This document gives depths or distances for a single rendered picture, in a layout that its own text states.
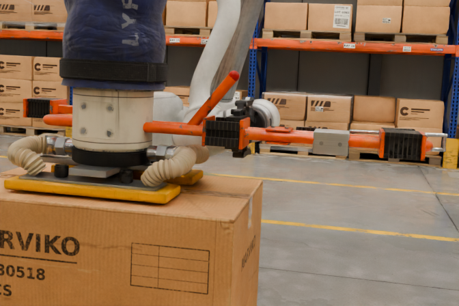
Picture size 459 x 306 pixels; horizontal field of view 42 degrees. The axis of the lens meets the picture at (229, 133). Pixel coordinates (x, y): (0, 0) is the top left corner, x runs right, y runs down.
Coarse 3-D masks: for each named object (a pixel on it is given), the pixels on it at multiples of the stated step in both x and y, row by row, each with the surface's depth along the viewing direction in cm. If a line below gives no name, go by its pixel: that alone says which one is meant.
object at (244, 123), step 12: (204, 120) 120; (216, 120) 128; (240, 120) 119; (204, 132) 120; (216, 132) 120; (228, 132) 120; (240, 132) 119; (204, 144) 121; (216, 144) 119; (228, 144) 119; (240, 144) 119
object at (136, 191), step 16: (16, 176) 122; (32, 176) 121; (48, 176) 121; (64, 176) 121; (80, 176) 123; (128, 176) 118; (48, 192) 118; (64, 192) 117; (80, 192) 116; (96, 192) 115; (112, 192) 115; (128, 192) 114; (144, 192) 114; (160, 192) 114; (176, 192) 119
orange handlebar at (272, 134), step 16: (64, 112) 158; (144, 128) 124; (160, 128) 123; (176, 128) 123; (192, 128) 122; (256, 128) 124; (272, 128) 119; (288, 128) 121; (288, 144) 118; (352, 144) 116; (368, 144) 115; (432, 144) 115
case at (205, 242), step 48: (0, 192) 120; (192, 192) 128; (240, 192) 130; (0, 240) 116; (48, 240) 114; (96, 240) 112; (144, 240) 110; (192, 240) 108; (240, 240) 115; (0, 288) 117; (48, 288) 115; (96, 288) 113; (144, 288) 111; (192, 288) 109; (240, 288) 120
